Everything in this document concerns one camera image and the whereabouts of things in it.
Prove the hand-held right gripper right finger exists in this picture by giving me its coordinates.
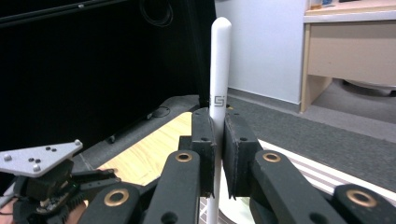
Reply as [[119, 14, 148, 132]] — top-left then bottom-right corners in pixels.
[[222, 111, 264, 200]]

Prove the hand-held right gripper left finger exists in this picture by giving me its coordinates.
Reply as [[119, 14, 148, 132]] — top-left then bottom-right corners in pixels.
[[178, 106, 218, 199]]

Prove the white chopstick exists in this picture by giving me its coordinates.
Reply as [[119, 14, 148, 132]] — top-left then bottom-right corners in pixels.
[[206, 17, 233, 224]]

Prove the white plate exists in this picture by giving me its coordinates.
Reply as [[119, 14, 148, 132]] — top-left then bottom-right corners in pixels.
[[218, 176, 260, 224]]

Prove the grey white striped placemat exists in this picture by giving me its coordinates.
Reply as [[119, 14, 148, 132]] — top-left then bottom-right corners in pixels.
[[258, 139, 396, 204]]

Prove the black curtain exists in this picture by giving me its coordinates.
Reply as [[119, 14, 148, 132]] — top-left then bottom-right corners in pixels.
[[0, 0, 218, 153]]

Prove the pale round base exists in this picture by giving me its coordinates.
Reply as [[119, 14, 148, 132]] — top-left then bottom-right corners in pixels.
[[342, 78, 396, 97]]

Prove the wooden desk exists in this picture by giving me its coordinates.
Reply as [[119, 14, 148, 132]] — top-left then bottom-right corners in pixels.
[[300, 0, 396, 114]]

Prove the coiled black cable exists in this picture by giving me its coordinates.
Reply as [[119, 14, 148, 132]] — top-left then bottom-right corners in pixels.
[[139, 0, 174, 28]]

